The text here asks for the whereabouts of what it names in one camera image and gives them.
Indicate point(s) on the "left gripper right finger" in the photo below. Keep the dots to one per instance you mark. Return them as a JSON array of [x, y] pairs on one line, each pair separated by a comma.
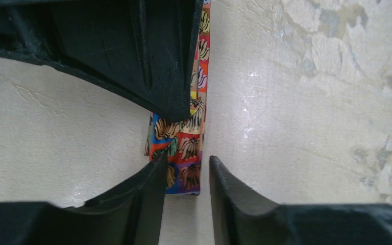
[[241, 215]]

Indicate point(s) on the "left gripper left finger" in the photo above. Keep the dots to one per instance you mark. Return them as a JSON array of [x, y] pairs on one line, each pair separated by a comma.
[[128, 213]]

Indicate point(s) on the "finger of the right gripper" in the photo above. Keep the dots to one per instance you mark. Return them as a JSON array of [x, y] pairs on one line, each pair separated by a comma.
[[141, 50]]

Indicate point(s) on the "colourful patterned tie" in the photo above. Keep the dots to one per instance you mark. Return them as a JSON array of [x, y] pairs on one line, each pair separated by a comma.
[[183, 141]]

